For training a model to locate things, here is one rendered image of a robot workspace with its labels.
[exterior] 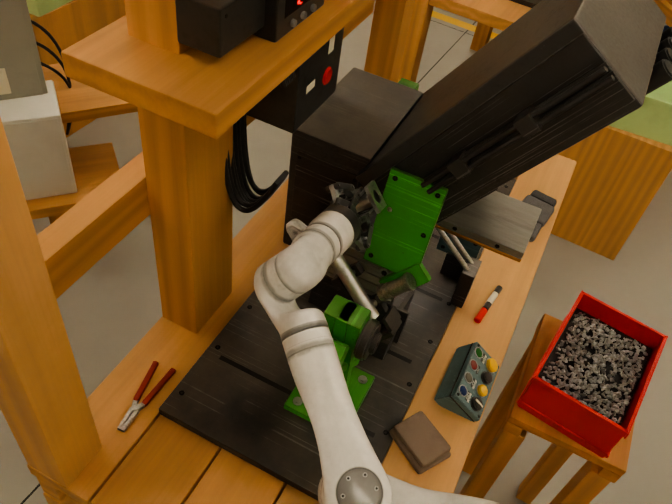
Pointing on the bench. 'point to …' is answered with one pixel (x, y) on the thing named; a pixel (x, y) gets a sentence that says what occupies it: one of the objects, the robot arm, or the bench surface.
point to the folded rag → (420, 442)
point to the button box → (461, 364)
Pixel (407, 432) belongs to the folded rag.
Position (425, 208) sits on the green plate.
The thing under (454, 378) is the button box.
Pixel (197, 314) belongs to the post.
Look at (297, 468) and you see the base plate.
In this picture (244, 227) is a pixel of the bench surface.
